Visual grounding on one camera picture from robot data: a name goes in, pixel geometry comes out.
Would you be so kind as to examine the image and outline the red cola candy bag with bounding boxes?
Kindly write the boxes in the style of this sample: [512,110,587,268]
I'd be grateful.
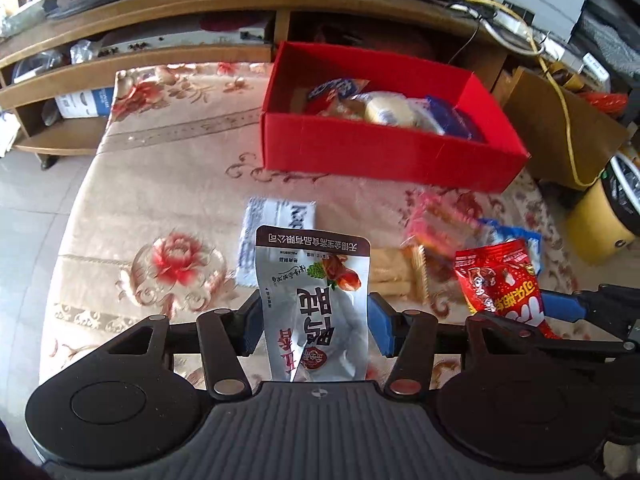
[454,240,559,339]

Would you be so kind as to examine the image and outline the silver chicken snack pouch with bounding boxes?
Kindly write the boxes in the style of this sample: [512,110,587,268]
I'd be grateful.
[256,230,371,382]

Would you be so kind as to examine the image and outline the dark blue wafer packet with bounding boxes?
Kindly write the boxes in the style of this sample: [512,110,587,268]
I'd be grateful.
[425,96,485,143]

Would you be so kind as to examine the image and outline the clear bread bun packet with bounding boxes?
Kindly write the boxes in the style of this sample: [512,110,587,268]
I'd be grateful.
[350,91,445,136]

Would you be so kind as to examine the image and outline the blue-topped orange snack bag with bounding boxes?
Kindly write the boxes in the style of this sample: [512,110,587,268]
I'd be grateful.
[303,78,369,116]

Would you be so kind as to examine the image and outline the gold foil snack packet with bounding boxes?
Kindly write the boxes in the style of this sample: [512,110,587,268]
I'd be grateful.
[369,245,428,304]

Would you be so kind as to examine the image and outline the yellow bucket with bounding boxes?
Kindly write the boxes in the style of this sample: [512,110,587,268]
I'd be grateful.
[565,152,639,266]

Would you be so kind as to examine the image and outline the blue cartoon snack packet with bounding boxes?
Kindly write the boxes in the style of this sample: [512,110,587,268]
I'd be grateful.
[476,218,545,276]

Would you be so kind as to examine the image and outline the clear red-print snack pack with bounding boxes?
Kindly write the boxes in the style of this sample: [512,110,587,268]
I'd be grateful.
[405,192,484,259]

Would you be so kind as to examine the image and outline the white Kaprons wafer packet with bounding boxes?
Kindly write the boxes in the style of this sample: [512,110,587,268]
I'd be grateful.
[235,196,317,287]

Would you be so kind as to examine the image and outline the floral beige tablecloth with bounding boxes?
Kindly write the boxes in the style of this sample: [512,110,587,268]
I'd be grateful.
[40,62,577,379]

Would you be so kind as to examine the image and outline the brown cardboard box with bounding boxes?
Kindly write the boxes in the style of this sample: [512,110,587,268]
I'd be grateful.
[492,67,629,191]

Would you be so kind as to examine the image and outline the red cardboard box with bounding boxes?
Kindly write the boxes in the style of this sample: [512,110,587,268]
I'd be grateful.
[260,42,529,193]

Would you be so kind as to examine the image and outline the white power strip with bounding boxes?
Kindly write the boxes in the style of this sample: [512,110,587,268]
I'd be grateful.
[582,52,611,93]

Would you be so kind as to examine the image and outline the white blue carton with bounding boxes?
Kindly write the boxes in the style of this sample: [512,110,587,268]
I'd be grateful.
[54,88,113,119]

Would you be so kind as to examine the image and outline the silver media player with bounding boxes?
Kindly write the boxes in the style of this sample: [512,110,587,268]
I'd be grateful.
[98,29,268,58]

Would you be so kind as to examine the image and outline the wooden TV stand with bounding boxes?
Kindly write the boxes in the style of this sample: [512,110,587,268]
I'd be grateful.
[1,0,508,166]

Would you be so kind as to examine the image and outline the yellow cable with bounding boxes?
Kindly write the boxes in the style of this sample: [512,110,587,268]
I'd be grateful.
[384,0,606,189]

